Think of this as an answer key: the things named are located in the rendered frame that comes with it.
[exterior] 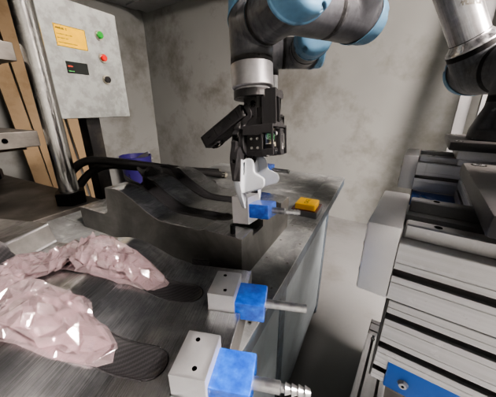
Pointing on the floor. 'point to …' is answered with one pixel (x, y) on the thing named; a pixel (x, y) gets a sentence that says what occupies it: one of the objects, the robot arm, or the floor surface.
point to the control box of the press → (85, 71)
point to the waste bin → (136, 160)
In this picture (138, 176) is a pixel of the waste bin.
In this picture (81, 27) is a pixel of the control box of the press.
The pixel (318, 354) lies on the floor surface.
